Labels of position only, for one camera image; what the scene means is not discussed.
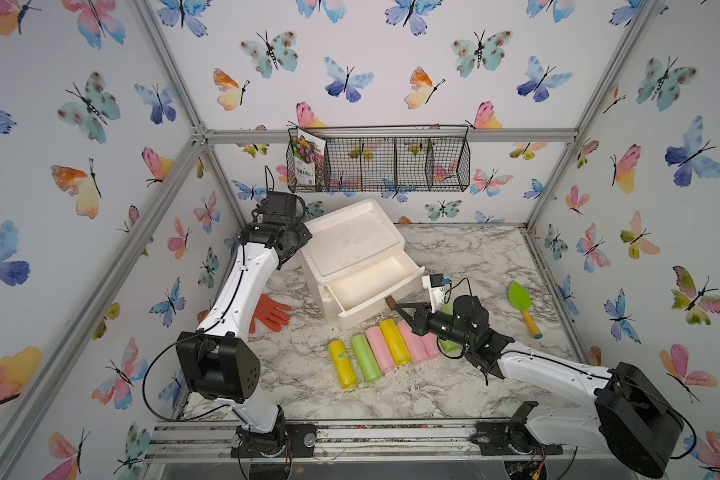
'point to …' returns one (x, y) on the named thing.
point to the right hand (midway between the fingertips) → (400, 306)
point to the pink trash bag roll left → (381, 349)
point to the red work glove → (265, 309)
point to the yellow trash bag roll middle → (396, 343)
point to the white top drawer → (374, 289)
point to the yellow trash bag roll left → (343, 364)
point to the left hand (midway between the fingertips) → (305, 232)
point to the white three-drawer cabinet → (356, 262)
